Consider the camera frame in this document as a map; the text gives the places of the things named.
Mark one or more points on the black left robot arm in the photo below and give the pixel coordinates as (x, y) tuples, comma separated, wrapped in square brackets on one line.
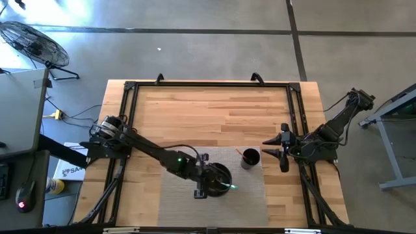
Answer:
[(149, 149)]

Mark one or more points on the orange chopstick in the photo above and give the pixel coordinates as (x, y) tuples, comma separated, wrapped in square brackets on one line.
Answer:
[(239, 151)]

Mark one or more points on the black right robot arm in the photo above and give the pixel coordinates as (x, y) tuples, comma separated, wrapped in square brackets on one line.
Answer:
[(334, 125)]

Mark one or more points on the black computer mouse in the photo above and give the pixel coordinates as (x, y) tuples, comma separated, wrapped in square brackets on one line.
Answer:
[(25, 196)]

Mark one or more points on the black aluminium table frame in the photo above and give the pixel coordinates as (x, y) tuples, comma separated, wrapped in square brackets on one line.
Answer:
[(211, 84)]

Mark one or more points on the black desk beam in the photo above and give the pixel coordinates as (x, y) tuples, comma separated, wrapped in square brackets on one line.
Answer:
[(58, 150)]

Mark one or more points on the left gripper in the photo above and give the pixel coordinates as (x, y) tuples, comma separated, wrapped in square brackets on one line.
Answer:
[(203, 177)]

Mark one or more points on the black cup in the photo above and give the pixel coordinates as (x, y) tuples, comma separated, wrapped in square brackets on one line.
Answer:
[(252, 162)]

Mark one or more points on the grey metal table frame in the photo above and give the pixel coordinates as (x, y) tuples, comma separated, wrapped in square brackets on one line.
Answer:
[(386, 146)]

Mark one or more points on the grey woven placemat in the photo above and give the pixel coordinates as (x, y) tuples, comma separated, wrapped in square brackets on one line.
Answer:
[(182, 208)]

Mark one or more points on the black keyboard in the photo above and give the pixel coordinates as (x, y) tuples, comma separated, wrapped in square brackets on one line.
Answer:
[(3, 182)]

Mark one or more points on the white label strip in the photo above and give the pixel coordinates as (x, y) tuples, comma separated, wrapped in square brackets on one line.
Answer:
[(121, 230), (302, 231)]

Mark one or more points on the yellow and white can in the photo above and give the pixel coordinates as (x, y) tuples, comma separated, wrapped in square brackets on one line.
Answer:
[(55, 186)]

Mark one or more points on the dark grey desk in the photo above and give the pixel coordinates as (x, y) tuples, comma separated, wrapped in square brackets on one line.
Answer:
[(32, 169)]

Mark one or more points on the light grey desk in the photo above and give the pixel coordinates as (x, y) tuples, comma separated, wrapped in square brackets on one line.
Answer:
[(19, 110)]

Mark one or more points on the black floor fan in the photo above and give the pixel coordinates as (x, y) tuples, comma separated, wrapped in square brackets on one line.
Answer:
[(35, 45)]

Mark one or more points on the white printed cardboard box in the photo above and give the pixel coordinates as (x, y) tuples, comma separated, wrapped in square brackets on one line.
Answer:
[(70, 170)]

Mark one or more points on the black bowl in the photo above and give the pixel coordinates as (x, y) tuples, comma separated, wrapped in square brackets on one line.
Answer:
[(221, 193)]

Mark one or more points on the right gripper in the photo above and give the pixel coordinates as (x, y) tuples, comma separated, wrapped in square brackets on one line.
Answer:
[(289, 146)]

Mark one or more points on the yellow power plug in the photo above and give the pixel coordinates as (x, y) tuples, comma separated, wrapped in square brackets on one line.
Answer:
[(58, 114)]

